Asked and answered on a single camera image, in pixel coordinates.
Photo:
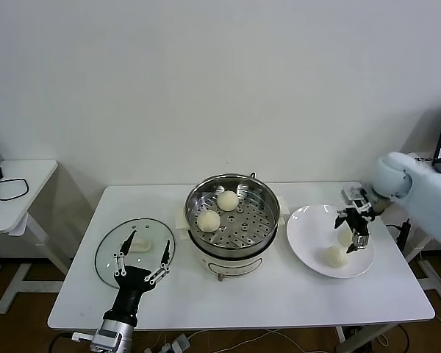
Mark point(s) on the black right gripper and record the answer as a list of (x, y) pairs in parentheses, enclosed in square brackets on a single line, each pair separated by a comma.
[(361, 220)]

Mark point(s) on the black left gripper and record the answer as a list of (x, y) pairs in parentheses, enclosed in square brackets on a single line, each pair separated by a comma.
[(132, 290)]

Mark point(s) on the round glass pot lid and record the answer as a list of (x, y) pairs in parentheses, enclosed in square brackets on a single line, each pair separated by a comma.
[(143, 246)]

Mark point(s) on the white steamed baozi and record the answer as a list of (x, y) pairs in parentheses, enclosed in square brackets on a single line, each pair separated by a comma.
[(208, 220), (228, 200), (343, 239), (334, 256)]

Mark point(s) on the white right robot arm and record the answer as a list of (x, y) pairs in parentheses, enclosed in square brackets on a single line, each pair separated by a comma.
[(426, 198)]

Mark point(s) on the stainless steel steamer basket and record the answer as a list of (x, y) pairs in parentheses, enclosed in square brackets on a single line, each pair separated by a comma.
[(202, 196)]

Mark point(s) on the white round plate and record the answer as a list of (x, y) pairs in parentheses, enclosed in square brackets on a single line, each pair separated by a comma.
[(308, 239)]

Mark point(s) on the white electric cooker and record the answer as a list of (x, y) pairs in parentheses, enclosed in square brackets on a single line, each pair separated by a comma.
[(235, 263)]

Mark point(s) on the white power strip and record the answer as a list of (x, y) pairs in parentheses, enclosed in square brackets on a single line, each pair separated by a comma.
[(178, 343)]

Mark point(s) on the white side table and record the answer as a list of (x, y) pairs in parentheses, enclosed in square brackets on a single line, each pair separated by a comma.
[(424, 163), (11, 217)]

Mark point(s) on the white work table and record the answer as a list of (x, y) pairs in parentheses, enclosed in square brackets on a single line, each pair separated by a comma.
[(242, 305)]

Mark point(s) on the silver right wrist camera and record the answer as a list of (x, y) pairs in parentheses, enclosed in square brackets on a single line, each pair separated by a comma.
[(356, 198)]

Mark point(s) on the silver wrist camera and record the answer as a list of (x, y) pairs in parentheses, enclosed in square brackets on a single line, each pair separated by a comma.
[(356, 198), (110, 334)]

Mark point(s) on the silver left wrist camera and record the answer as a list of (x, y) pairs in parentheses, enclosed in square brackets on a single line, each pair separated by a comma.
[(110, 334)]

